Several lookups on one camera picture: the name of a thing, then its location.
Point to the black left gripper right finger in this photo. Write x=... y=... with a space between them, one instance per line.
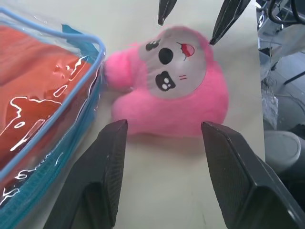
x=238 y=181

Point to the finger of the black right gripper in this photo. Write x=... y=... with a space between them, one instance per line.
x=225 y=20
x=166 y=9

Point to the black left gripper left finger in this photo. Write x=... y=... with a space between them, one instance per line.
x=95 y=171

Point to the clear plastic pouch blue trim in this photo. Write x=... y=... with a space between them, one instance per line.
x=78 y=133

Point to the orange cloth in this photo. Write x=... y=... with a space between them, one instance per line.
x=35 y=78

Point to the grey round stool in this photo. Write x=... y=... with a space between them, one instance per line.
x=283 y=152

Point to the crumpled clear plastic sheet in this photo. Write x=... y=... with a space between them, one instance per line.
x=270 y=105

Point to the pink plush toy grey face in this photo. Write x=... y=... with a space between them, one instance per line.
x=166 y=109

